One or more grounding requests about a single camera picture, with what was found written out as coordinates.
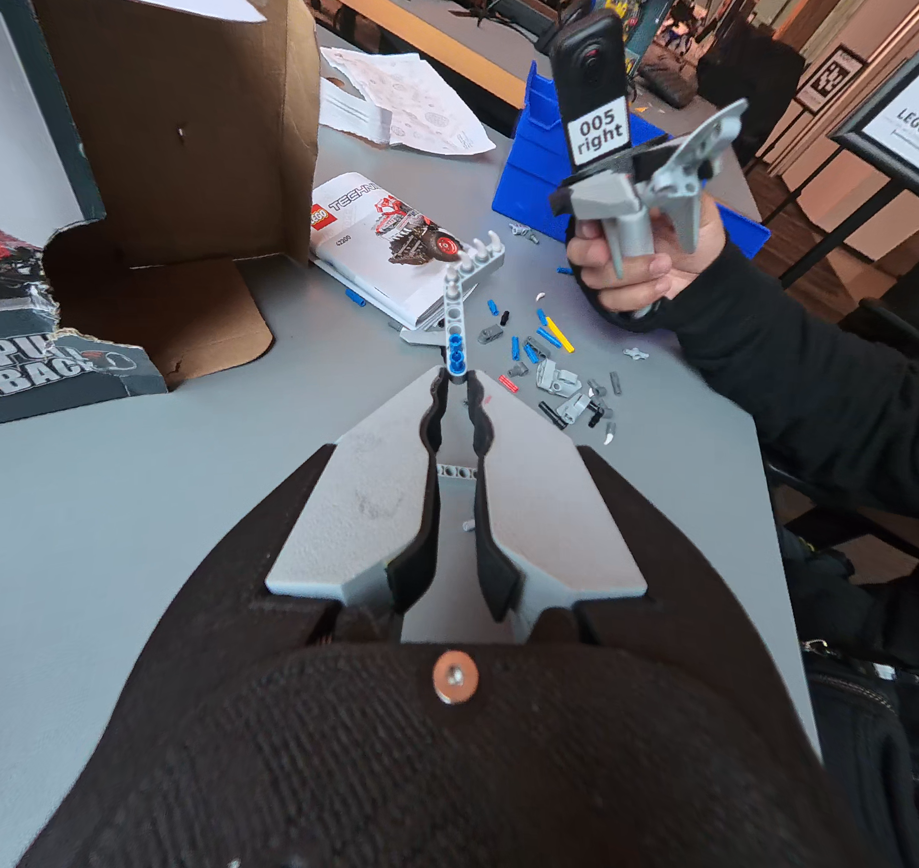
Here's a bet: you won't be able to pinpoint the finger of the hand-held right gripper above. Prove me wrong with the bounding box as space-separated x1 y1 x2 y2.
642 177 706 256
571 171 656 282

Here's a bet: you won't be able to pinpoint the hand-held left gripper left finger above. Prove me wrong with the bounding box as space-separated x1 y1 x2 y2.
266 367 441 615

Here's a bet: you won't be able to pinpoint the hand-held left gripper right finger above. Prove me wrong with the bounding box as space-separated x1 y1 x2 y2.
467 371 647 623

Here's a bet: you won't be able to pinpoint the grey curved lego panel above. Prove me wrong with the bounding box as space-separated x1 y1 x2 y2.
641 98 749 200

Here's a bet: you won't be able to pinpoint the grey lego beam assembly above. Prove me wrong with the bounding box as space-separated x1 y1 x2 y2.
439 231 508 389

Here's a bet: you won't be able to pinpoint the person's right forearm black sleeve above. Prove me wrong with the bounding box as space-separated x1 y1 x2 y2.
650 235 919 519

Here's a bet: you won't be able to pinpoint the toy set box yellow vehicle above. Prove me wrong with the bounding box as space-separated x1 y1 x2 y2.
591 0 673 78

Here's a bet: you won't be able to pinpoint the scattered small lego pieces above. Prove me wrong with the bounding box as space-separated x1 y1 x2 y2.
484 265 652 450

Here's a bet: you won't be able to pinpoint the lego instruction booklet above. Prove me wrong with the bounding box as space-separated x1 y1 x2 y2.
310 173 476 332

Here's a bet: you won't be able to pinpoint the person's right hand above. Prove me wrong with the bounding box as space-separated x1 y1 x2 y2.
566 193 728 317

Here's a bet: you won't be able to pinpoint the black toy tyre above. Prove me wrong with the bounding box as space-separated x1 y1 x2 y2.
638 60 699 109

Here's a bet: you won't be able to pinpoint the blue plastic bin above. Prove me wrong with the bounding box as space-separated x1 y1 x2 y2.
492 60 773 260

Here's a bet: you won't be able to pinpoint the white sticker sheets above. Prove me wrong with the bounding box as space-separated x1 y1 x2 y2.
319 45 498 158

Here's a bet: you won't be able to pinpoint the grey table with wooden edge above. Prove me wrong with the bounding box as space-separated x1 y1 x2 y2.
311 0 763 224

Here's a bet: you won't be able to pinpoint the small framed tag sign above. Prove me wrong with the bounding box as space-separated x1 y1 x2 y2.
795 45 867 116

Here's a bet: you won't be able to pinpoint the torn white paper bag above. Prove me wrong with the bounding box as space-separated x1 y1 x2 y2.
318 77 393 145

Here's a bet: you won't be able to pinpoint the black bag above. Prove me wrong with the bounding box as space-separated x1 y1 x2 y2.
803 637 919 868

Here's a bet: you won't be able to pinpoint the open cardboard box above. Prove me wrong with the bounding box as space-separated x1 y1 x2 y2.
0 0 322 425

